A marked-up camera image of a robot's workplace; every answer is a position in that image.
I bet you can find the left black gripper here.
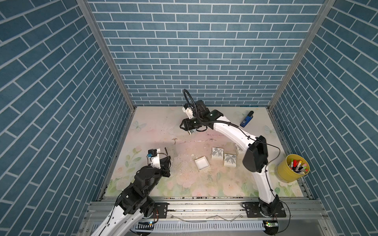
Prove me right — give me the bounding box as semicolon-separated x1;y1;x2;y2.
142;156;171;196

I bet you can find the white bow gift box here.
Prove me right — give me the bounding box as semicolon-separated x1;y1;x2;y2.
211;147;224;160
223;153;237;168

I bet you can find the white bow box lid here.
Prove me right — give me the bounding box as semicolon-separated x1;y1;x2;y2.
234;144;245;155

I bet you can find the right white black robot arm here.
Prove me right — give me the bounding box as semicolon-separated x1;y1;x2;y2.
180;107;281;217

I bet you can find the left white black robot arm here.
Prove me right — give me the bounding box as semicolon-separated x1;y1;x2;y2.
92;156;171;236

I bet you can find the blue black stapler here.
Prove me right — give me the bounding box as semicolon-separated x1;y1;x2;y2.
240;111;254;127

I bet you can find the yellow pen cup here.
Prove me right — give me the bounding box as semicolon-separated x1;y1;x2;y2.
276;154;310;183

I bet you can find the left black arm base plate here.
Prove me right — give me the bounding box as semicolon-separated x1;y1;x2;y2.
143;202;169;219

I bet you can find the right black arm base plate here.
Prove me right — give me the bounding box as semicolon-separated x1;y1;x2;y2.
241;201;286;218

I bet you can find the aluminium front rail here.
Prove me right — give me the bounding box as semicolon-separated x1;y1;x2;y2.
79;197;329;233

